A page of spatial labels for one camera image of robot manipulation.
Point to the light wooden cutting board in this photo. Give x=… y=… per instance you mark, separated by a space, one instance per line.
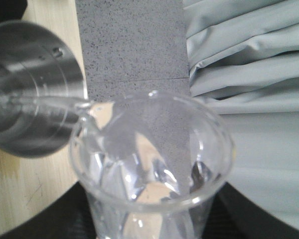
x=28 y=186

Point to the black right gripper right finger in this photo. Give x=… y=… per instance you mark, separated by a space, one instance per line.
x=233 y=216

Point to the grey curtain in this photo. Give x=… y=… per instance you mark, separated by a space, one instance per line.
x=244 y=63

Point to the steel double jigger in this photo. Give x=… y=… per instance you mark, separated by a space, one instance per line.
x=34 y=62

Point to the clear glass beaker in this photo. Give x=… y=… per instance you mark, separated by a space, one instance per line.
x=150 y=163

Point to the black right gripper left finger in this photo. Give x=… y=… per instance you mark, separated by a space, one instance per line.
x=68 y=217

